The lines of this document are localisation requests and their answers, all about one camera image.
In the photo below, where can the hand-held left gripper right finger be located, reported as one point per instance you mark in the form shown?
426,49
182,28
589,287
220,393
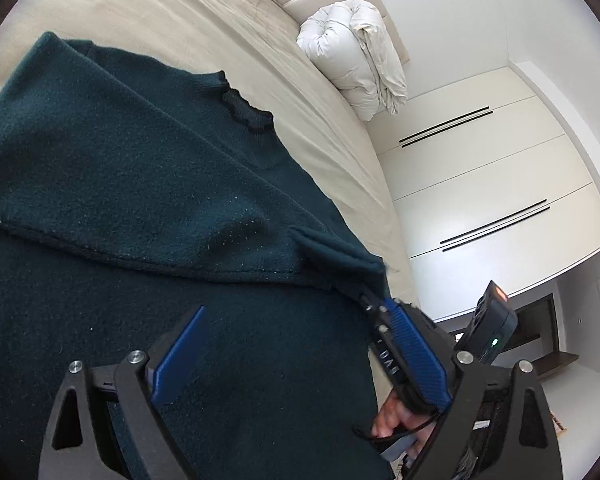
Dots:
422,360

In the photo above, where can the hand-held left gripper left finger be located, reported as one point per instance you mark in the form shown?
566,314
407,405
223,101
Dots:
177,355

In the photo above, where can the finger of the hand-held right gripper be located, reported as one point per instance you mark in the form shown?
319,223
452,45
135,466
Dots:
377,317

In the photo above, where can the dark green knit sweater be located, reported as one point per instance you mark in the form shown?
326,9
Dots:
130,185

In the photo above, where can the person's right hand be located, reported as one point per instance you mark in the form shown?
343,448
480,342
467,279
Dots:
392,417

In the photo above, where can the dark wooden shelf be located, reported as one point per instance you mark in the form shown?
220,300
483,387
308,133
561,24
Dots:
560,362

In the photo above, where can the white wardrobe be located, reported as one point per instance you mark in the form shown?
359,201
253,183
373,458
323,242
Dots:
480,175

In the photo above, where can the white folded duvet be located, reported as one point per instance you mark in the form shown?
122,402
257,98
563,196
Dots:
350,45

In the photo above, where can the beige bed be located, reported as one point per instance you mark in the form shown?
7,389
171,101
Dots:
180,10

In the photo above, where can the dark wall niche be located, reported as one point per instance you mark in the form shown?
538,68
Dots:
535,322

